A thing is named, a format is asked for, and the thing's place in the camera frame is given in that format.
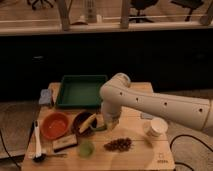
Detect green plastic tray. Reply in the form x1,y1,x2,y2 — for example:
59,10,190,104
55,75,108,109

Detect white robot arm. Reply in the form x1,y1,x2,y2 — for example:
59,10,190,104
100,73,213,137

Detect green plastic cup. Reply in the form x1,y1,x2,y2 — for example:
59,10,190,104
78,140,94,157

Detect orange plastic bowl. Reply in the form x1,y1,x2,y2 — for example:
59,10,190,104
41,112,69,140

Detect black cable right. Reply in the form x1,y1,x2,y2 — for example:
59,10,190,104
169,133,213,171

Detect black cable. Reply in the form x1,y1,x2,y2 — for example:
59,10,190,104
169,133,213,171
0,129,23,171

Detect black handled spoon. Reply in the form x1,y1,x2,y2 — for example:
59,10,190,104
33,153,67,163

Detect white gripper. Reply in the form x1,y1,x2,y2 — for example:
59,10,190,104
103,114,119,130

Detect wooden block eraser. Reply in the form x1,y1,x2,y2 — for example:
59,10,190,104
53,134,78,152

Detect dark brown bowl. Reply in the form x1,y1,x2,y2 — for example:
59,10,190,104
71,112,97,137

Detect black cable left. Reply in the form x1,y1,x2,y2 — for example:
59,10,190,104
0,129,23,171

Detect bunch of dark grapes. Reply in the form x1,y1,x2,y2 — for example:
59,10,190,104
104,138,132,152

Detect yellow corn cob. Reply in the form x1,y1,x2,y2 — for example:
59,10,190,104
79,114,96,133

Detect white paper cup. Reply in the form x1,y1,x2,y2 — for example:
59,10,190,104
143,118,168,137

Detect grey folded cloth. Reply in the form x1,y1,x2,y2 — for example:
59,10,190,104
140,113,154,120

